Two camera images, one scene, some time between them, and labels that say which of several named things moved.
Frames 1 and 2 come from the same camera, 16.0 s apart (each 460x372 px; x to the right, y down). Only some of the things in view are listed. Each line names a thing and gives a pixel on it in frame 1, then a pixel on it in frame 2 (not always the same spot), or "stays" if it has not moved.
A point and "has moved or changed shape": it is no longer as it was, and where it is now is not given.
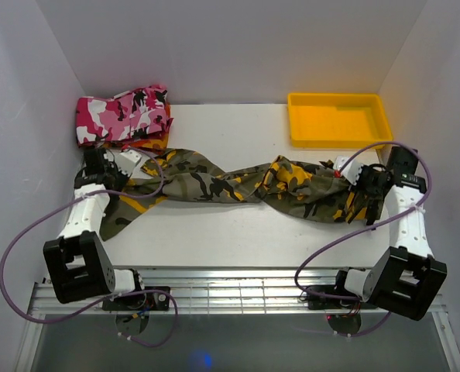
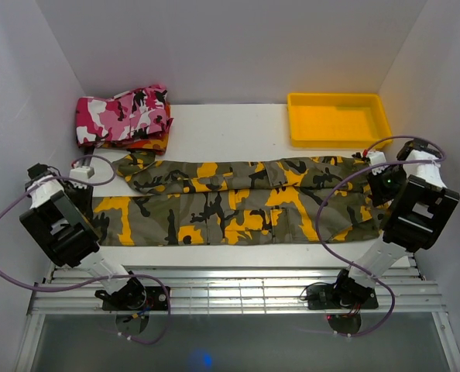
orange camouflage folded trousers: (156, 142) stays
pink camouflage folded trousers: (131, 115) stays
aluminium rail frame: (219, 288) stays
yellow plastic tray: (337, 120) stays
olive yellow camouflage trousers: (303, 187) has moved or changed shape
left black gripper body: (120, 178) -> (80, 196)
